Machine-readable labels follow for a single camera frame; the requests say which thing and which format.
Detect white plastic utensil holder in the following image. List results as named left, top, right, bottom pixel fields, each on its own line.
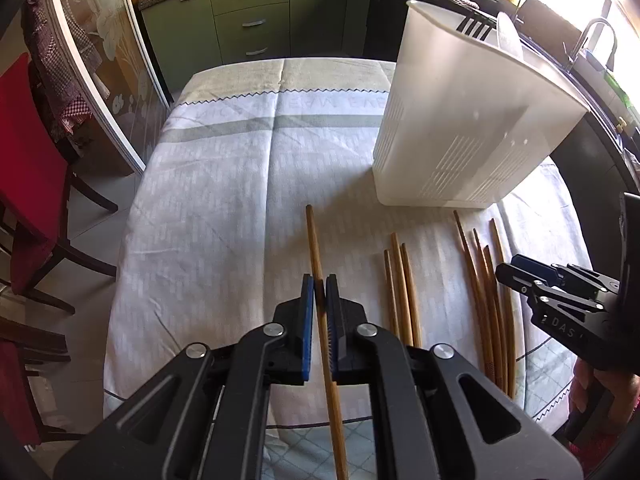
left=372, top=0, right=589, bottom=209

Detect dark wooden chopstick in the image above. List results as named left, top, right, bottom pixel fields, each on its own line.
left=454, top=210, right=496, bottom=382
left=473, top=230, right=508, bottom=393
left=488, top=218, right=516, bottom=400

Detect checkered hanging apron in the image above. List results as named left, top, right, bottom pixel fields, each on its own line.
left=21, top=0, right=92, bottom=136

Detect light bamboo chopstick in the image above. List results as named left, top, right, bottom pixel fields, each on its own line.
left=383, top=249, right=399, bottom=336
left=305, top=204, right=349, bottom=480
left=390, top=233, right=423, bottom=348

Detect green lower kitchen cabinets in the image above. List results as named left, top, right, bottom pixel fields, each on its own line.
left=136, top=0, right=640, bottom=241

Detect black plastic fork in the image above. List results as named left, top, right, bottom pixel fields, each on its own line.
left=456, top=14, right=496, bottom=41

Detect patterned grey tablecloth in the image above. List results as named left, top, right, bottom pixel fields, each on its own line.
left=102, top=56, right=597, bottom=480

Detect red chair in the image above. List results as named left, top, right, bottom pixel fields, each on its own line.
left=1, top=53, right=118, bottom=446

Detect chrome sink faucet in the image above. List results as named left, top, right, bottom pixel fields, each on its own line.
left=563, top=16, right=617, bottom=72

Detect glass sliding door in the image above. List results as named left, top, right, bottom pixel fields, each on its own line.
left=44, top=0, right=169, bottom=174

